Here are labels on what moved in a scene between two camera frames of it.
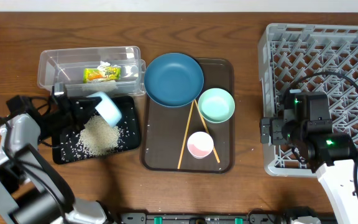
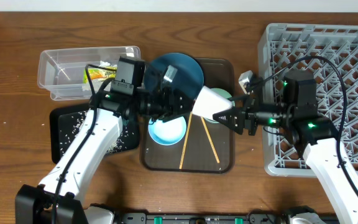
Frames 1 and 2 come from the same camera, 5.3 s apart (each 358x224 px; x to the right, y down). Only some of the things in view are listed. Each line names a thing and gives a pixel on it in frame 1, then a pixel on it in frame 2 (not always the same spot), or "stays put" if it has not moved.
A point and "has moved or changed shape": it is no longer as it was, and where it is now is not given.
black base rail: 263,218 stays put
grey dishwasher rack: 341,60 stays put
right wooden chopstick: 207,130 stays put
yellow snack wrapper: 92,74 stays put
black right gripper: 277,135 -> 248,114
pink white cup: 200,144 -> 209,102
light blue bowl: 107,109 has moved or changed shape
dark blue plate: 174,79 stays put
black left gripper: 72,107 -> 166,108
